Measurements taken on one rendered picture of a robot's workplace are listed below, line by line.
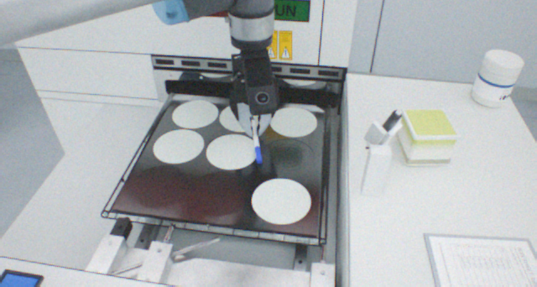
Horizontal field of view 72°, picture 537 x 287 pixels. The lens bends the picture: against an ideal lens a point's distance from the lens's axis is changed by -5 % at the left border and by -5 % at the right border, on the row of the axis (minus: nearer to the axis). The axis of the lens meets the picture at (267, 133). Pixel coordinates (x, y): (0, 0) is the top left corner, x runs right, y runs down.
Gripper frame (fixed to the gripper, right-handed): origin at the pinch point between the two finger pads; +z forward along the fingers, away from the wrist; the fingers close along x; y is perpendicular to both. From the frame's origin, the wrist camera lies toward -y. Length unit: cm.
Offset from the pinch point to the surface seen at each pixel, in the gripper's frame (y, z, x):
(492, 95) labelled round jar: -4.2, -7.8, -46.3
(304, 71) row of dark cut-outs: 14.9, -4.0, -12.7
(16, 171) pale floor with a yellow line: 94, 91, 118
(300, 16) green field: 14.8, -17.2, -11.3
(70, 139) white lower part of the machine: 33, 24, 52
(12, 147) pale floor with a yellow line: 115, 91, 128
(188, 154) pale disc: -2.6, 1.7, 13.3
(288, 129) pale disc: 2.2, 1.7, -7.0
